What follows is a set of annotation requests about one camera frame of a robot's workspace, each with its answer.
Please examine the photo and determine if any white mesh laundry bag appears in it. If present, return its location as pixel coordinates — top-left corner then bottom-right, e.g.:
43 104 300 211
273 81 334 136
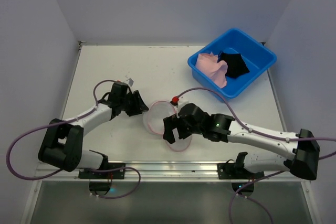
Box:
143 100 192 152

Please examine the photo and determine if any pink bra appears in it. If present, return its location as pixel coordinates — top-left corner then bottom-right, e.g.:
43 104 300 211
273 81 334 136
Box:
196 52 228 88

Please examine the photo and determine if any black bra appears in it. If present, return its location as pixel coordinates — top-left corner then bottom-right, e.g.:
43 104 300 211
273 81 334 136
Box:
218 52 250 79

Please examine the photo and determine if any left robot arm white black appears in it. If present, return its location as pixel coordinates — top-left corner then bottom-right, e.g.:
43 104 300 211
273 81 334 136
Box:
38 81 149 172

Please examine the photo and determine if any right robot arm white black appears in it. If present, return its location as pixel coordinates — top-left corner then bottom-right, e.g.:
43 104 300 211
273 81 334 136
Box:
163 103 320 180

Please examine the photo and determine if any blue plastic tub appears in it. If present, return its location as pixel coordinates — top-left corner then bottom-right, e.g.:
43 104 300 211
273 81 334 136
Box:
187 28 277 99

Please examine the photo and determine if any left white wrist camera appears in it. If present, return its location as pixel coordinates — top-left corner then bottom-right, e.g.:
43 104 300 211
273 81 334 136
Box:
126 78 134 87

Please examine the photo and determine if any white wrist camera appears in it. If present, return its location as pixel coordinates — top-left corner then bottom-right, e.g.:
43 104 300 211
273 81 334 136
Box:
176 98 189 118
126 78 134 87

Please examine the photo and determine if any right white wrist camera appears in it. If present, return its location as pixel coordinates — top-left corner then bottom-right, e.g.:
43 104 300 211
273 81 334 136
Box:
176 98 189 118

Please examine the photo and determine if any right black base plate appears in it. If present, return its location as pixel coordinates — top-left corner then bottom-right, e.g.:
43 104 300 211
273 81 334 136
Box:
217 159 239 180

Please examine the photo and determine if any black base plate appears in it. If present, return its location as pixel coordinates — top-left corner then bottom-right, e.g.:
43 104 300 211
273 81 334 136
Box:
78 162 125 179
217 159 239 180

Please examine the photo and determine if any aluminium mounting rail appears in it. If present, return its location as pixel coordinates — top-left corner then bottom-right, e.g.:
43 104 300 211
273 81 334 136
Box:
35 161 305 182

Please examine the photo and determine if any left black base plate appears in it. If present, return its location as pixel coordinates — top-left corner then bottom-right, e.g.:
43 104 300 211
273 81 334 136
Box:
78 162 125 179

